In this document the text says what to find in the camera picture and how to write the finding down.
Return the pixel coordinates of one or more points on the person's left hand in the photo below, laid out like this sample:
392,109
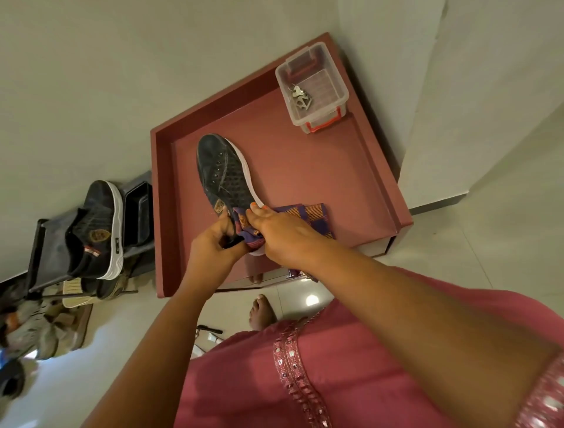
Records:
210,251

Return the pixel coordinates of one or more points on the person's right hand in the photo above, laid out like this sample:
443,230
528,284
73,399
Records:
284,240

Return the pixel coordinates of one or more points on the person's right thumb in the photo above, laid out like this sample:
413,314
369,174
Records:
254,222

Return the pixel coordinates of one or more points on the person's left fingers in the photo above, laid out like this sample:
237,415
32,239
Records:
225,227

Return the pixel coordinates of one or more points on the purple and orange patterned cloth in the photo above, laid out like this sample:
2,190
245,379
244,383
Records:
304,218

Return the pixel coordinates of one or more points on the black sneaker with white sole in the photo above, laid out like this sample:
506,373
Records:
99,233
224,176

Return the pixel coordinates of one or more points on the person's right forearm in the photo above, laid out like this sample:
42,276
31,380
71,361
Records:
423,335

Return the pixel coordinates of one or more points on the person's left forearm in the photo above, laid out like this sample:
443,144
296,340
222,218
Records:
150,352

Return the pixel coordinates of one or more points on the maroon cabinet top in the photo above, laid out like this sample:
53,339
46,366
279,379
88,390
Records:
282,176

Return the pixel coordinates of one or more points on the black plastic tray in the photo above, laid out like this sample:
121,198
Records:
136,214

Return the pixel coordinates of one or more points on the person's foot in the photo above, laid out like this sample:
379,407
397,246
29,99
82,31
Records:
261,312

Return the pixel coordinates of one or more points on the bunch of keys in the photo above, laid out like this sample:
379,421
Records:
300,98

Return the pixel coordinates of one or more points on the clear plastic box red latches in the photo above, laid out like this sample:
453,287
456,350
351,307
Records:
313,88

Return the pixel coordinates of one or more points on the beige sandal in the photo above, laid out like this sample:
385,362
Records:
79,293

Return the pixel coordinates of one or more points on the black shoe rack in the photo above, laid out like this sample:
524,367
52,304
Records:
48,255

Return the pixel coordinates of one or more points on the person's pink dress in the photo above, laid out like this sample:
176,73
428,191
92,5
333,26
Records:
352,374

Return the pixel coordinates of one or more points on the pile of shoes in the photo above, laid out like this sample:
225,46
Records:
31,326

